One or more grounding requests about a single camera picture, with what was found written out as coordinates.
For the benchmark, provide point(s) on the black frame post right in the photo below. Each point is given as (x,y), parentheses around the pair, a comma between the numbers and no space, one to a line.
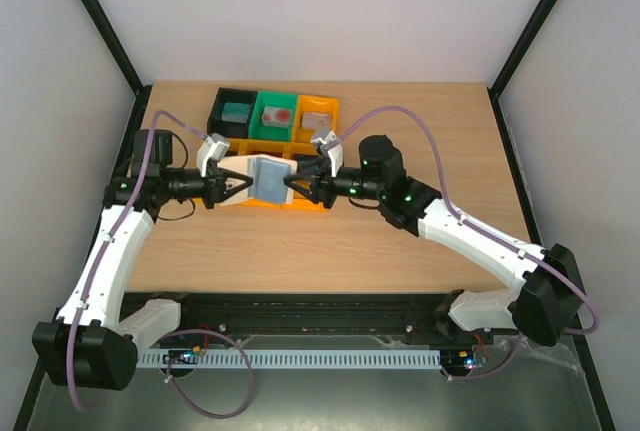
(526,38)

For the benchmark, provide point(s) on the white red card stack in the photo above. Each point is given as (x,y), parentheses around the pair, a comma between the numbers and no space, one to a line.
(278,117)

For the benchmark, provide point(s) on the teal card stack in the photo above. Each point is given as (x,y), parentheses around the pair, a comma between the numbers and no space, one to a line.
(234,112)

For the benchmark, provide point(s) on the yellow bin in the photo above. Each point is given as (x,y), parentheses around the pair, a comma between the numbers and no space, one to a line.
(300,203)
(232,151)
(310,103)
(252,147)

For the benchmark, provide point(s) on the black storage bin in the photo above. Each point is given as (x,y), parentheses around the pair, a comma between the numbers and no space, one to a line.
(230,130)

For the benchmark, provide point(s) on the yellow bin front left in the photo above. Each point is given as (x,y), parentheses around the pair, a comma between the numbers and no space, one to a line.
(232,151)

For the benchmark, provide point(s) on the yellow bin front middle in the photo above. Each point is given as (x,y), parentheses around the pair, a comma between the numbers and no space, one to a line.
(252,147)

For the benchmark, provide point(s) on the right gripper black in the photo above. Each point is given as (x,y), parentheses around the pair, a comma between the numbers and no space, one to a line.
(324,188)

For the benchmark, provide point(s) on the black frame post left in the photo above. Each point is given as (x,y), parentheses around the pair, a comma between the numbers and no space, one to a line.
(114,45)

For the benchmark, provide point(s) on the yellow bin front right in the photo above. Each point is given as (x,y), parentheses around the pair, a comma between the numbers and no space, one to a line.
(300,203)

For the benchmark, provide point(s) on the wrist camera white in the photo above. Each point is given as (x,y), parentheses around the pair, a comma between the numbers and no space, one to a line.
(329,145)
(214,147)

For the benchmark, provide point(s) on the green storage bin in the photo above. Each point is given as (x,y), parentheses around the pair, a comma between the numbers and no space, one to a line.
(260,132)

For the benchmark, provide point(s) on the blue card stack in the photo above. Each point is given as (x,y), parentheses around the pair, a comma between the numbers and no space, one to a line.
(306,160)

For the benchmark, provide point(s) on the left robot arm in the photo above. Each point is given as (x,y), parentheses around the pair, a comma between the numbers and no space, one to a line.
(89,344)

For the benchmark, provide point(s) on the black frame post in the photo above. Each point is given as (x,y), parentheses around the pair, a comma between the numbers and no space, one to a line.
(114,45)
(526,38)

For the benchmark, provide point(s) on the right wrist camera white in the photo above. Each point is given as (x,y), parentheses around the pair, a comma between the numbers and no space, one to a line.
(329,145)

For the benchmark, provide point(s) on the white pink card stack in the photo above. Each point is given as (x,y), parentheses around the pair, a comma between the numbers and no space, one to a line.
(316,121)

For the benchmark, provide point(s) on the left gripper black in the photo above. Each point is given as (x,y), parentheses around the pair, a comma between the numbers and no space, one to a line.
(215,183)

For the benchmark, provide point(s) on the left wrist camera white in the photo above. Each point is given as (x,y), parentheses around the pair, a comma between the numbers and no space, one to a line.
(214,147)

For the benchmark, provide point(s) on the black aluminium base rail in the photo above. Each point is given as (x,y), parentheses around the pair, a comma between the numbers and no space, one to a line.
(414,319)

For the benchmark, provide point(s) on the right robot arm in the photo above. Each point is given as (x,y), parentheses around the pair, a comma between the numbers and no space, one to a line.
(538,300)

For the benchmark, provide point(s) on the yellow bin back right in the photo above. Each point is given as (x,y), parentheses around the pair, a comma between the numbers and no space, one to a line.
(310,103)

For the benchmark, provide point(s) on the white slotted cable duct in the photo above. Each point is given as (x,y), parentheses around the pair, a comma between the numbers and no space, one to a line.
(385,359)

